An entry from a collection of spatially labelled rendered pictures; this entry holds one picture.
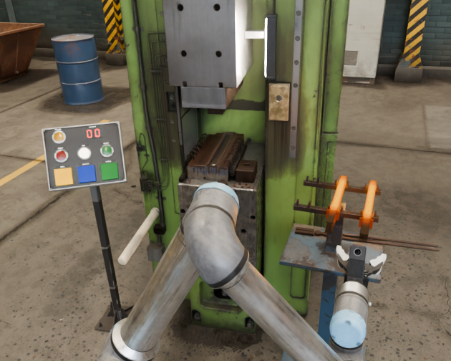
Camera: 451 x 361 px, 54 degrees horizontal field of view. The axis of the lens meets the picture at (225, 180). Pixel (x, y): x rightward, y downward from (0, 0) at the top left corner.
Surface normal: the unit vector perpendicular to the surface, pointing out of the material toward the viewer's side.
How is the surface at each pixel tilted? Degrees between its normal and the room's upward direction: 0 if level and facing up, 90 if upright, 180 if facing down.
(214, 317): 90
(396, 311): 0
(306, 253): 0
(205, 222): 26
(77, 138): 60
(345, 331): 85
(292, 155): 90
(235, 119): 90
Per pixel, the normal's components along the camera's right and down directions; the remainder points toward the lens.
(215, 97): -0.21, 0.46
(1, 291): -0.03, -0.89
